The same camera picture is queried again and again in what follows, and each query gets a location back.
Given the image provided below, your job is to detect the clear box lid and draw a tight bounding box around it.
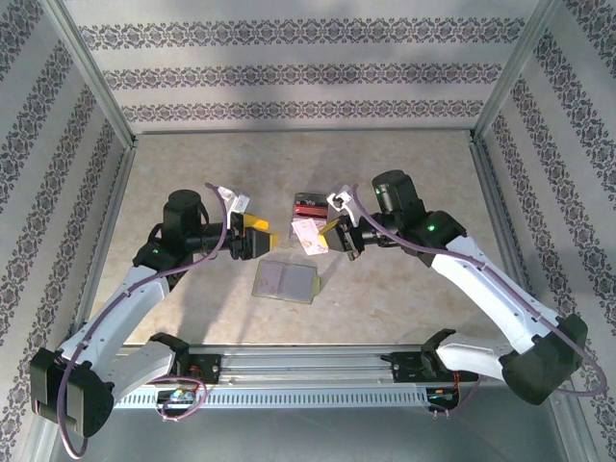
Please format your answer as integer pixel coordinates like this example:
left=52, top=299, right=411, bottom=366
left=251, top=259, right=323, bottom=304

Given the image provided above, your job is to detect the clear acrylic card stand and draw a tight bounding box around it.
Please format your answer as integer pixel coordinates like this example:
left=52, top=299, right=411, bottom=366
left=287, top=191, right=333, bottom=247

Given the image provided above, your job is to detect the grey metal sheet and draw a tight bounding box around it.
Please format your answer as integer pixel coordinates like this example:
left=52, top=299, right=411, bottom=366
left=47, top=408, right=574, bottom=462

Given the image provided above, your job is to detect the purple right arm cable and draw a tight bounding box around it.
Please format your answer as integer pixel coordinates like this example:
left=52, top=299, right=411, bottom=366
left=352, top=183, right=607, bottom=420

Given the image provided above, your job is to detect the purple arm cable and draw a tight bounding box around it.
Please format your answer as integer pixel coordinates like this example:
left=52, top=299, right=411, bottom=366
left=352, top=183, right=607, bottom=420
left=55, top=182, right=228, bottom=459

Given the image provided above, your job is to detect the aluminium frame rail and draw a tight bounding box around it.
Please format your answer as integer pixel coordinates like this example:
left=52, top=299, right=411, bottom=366
left=62, top=139, right=141, bottom=347
left=469, top=137, right=562, bottom=347
left=134, top=127, right=473, bottom=139

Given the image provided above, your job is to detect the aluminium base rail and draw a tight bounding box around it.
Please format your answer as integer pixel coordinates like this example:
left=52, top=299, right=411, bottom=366
left=119, top=342, right=487, bottom=389

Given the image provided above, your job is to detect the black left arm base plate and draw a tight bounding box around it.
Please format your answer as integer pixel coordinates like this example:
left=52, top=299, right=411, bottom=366
left=185, top=353, right=223, bottom=386

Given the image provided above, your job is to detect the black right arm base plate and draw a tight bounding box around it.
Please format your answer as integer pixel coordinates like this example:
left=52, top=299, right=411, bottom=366
left=392, top=350, right=437, bottom=385

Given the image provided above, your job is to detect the aluminium frame post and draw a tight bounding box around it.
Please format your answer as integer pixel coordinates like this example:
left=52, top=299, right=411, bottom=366
left=45, top=0, right=141, bottom=150
left=469, top=0, right=565, bottom=145

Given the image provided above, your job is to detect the slotted grey cable duct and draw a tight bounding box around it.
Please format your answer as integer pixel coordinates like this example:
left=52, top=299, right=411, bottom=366
left=113, top=387, right=430, bottom=410

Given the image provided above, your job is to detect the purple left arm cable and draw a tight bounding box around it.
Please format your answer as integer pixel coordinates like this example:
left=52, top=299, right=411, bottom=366
left=55, top=182, right=228, bottom=459

